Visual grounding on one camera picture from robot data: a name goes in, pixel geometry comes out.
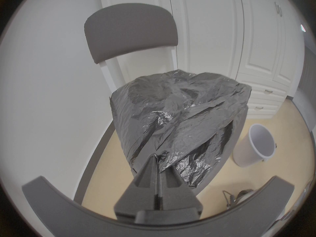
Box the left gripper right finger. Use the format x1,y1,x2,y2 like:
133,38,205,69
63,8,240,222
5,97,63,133
159,166,203,217

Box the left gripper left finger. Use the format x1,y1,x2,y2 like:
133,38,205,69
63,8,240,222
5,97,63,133
114,154,158,218

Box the black plastic bag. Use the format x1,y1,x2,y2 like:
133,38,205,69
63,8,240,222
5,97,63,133
109,71,252,189

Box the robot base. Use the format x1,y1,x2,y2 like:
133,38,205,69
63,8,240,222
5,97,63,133
232,189,256,205

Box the white trash bin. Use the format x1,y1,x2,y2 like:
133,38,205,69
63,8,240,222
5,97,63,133
233,124,276,167

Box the white chair grey cushions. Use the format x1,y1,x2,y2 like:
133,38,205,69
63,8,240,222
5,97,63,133
84,3,248,197

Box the white wardrobe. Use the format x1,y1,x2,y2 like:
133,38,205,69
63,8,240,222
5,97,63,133
99,0,304,119

